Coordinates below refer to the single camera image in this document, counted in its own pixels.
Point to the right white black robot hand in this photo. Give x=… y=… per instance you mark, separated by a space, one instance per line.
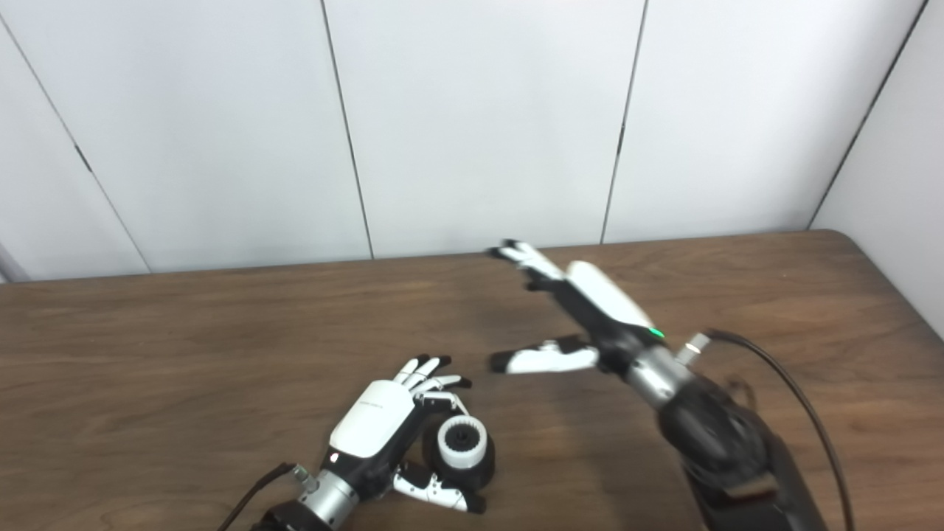
x=608 y=302

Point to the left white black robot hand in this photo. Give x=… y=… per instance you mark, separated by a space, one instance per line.
x=372 y=417

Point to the round black plastic part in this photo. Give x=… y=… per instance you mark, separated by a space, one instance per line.
x=472 y=478

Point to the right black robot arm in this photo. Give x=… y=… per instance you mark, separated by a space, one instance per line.
x=723 y=442

